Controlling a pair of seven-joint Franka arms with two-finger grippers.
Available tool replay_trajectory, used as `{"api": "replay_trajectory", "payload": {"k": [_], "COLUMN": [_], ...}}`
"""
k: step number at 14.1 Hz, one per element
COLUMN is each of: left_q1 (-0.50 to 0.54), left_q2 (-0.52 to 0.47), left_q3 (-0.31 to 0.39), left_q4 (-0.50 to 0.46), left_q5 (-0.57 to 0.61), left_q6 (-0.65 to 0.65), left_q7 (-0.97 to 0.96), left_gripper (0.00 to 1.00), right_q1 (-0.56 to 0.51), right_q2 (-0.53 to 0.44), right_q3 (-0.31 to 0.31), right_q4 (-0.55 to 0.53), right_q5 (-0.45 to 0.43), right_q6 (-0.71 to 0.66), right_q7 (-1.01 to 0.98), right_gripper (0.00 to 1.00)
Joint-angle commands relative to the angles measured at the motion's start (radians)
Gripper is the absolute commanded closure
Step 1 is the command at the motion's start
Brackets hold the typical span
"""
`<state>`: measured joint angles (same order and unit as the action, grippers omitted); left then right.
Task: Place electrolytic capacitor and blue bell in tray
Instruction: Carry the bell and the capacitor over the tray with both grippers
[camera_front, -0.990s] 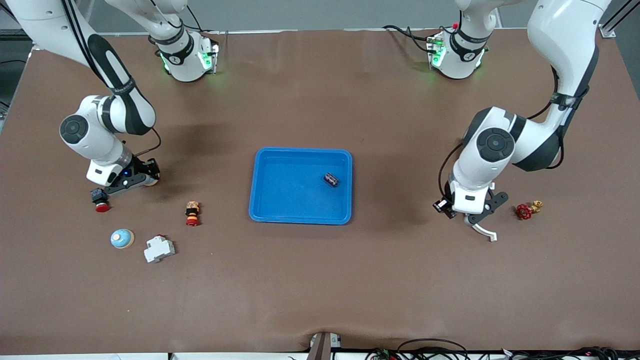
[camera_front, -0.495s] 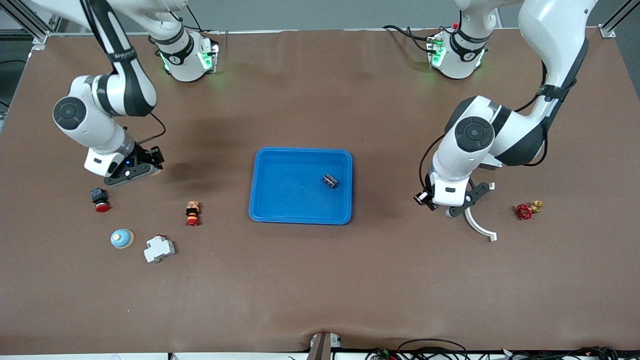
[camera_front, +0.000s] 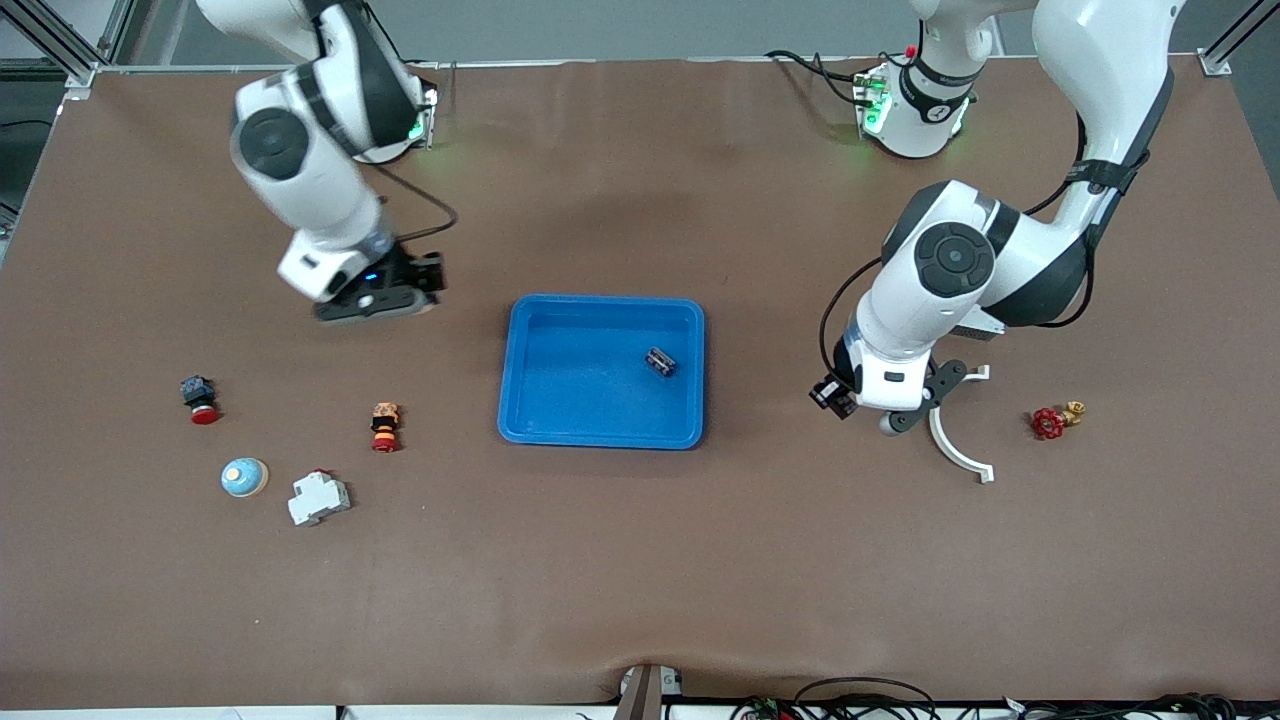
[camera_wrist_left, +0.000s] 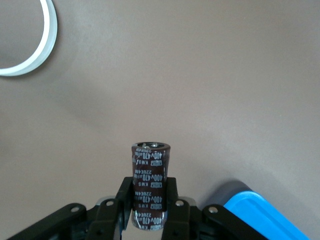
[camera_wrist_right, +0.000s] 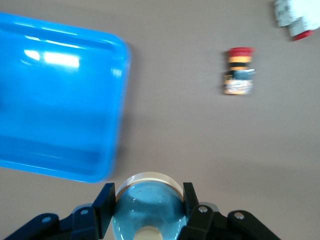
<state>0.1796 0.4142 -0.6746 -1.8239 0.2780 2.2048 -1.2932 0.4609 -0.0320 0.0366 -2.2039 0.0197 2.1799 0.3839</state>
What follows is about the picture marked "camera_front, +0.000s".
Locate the blue plastic tray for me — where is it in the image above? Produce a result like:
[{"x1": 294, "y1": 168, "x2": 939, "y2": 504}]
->
[{"x1": 498, "y1": 294, "x2": 706, "y2": 450}]

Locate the aluminium frame profile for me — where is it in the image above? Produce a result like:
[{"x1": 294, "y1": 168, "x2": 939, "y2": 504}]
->
[
  {"x1": 0, "y1": 0, "x2": 151, "y2": 101},
  {"x1": 1200, "y1": 0, "x2": 1280, "y2": 76}
]

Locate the brass valve red handwheel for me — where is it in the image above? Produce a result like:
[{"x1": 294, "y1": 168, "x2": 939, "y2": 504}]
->
[{"x1": 1032, "y1": 400, "x2": 1087, "y2": 442}]

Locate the silver metal box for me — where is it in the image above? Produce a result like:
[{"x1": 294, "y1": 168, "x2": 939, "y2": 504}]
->
[{"x1": 955, "y1": 305, "x2": 1008, "y2": 342}]

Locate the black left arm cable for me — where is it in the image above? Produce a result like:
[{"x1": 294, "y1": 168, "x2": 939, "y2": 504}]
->
[{"x1": 818, "y1": 110, "x2": 1101, "y2": 373}]

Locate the red mushroom pushbutton black body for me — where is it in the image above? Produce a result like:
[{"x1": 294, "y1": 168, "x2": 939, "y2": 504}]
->
[{"x1": 181, "y1": 375, "x2": 221, "y2": 426}]

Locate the white circuit breaker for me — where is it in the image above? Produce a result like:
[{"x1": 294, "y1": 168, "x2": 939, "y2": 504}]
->
[{"x1": 287, "y1": 468, "x2": 352, "y2": 528}]

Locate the black cable bundle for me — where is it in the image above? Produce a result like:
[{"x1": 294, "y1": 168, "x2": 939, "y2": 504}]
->
[{"x1": 730, "y1": 677, "x2": 1280, "y2": 720}]

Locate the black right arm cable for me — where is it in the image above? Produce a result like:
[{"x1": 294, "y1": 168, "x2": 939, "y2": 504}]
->
[{"x1": 375, "y1": 165, "x2": 460, "y2": 247}]

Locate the white curved plastic bracket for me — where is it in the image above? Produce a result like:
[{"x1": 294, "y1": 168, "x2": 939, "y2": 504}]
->
[{"x1": 925, "y1": 365, "x2": 997, "y2": 485}]

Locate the black left base cable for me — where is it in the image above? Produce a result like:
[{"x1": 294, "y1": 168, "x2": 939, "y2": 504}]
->
[{"x1": 765, "y1": 50, "x2": 881, "y2": 107}]

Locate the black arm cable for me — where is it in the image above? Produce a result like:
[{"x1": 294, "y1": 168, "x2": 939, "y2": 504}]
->
[
  {"x1": 818, "y1": 110, "x2": 1101, "y2": 373},
  {"x1": 375, "y1": 165, "x2": 460, "y2": 247}
]

